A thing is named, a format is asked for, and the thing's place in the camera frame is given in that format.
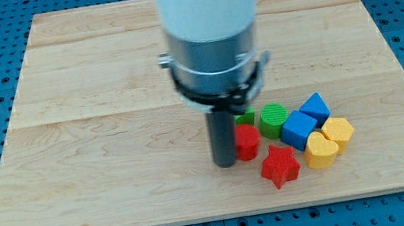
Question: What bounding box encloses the red star block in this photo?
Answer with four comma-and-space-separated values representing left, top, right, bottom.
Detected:
261, 145, 301, 189

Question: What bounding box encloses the green cylinder block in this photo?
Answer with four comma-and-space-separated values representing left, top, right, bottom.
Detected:
260, 103, 289, 140

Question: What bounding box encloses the yellow heart block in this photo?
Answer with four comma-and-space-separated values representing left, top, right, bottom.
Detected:
304, 132, 340, 169

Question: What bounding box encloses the yellow hexagon block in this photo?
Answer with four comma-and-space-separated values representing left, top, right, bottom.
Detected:
320, 117, 355, 155

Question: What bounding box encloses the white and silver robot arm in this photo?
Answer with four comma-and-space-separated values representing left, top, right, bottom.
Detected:
155, 0, 267, 115

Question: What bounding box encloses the red cylinder block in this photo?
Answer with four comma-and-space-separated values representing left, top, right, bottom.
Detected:
235, 124, 261, 161

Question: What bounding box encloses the blue cube block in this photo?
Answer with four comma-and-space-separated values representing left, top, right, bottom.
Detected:
280, 110, 317, 151

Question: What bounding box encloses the blue triangular prism block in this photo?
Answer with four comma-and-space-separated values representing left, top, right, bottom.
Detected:
298, 92, 331, 128

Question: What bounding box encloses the light wooden board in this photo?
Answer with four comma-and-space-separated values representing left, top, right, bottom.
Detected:
0, 0, 404, 226

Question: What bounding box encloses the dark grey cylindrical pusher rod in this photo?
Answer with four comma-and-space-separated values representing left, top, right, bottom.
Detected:
206, 111, 237, 168

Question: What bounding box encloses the small green block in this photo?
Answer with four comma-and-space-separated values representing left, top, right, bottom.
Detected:
234, 105, 256, 125

